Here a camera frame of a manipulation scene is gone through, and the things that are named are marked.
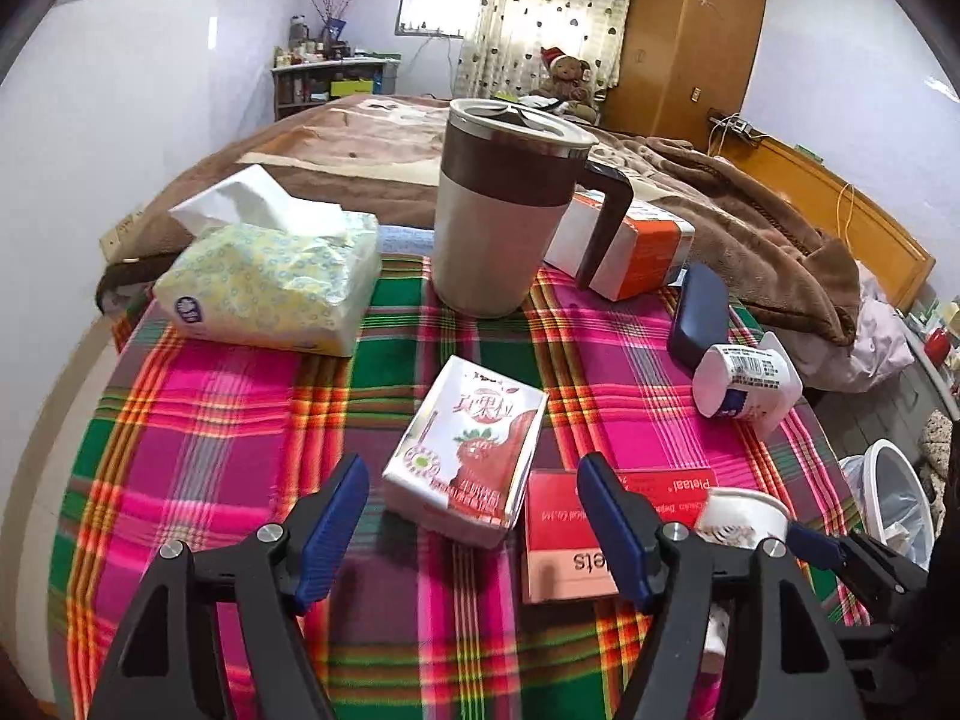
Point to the blue black finger of the right gripper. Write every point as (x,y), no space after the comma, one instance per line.
(884,581)

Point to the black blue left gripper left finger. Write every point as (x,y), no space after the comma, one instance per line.
(166,659)

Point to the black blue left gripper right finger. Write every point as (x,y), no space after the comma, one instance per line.
(782,659)

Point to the white trash bin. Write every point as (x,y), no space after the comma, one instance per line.
(894,508)

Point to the white paper cup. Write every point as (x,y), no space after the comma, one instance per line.
(741,518)

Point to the colourful plaid tablecloth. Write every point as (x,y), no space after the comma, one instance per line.
(205,442)

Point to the pink crumpled cloth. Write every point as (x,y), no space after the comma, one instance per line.
(880,350)

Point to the red pink flat box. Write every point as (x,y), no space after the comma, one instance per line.
(563,561)

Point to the white yogurt bottle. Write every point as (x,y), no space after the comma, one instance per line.
(755,384)

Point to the dark blue glasses case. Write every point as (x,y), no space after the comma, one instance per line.
(701,318)

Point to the strawberry milk carton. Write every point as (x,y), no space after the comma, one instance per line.
(461,467)

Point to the wooden bed headboard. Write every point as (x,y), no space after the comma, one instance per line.
(875,238)

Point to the white orange box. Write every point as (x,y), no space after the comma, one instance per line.
(647,252)

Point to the tissue pack yellow green pattern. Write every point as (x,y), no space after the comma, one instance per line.
(266,269)

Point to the brown fleece blanket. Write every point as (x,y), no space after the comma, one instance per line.
(380,154)

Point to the white brown travel mug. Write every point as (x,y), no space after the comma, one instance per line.
(508,174)

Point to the wooden wardrobe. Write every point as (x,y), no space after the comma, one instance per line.
(684,62)

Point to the teddy bear with red hat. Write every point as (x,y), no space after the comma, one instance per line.
(567,86)

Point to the cluttered shelf unit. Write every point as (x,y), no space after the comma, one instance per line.
(317,70)

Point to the patterned window curtain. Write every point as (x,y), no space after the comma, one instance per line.
(502,53)

